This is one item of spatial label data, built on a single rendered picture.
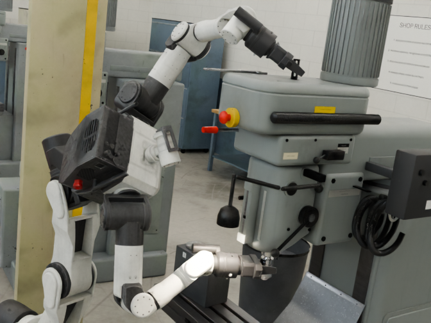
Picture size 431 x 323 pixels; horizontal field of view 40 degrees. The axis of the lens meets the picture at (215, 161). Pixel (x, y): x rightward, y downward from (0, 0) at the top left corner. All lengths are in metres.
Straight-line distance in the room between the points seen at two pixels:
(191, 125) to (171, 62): 7.24
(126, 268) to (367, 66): 1.02
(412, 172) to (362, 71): 0.39
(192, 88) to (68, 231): 7.12
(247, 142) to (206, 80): 7.43
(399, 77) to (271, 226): 5.26
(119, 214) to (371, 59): 0.97
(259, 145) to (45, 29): 1.76
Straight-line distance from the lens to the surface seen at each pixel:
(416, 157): 1.91
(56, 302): 2.39
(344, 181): 2.07
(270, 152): 1.87
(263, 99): 1.77
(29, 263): 3.67
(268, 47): 1.93
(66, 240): 2.32
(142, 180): 1.98
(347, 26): 2.06
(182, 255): 2.49
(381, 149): 2.19
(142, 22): 11.75
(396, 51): 7.16
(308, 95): 1.86
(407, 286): 2.43
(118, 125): 1.99
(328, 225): 2.08
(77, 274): 2.37
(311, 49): 8.11
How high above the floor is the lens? 2.03
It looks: 13 degrees down
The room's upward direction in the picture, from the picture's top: 7 degrees clockwise
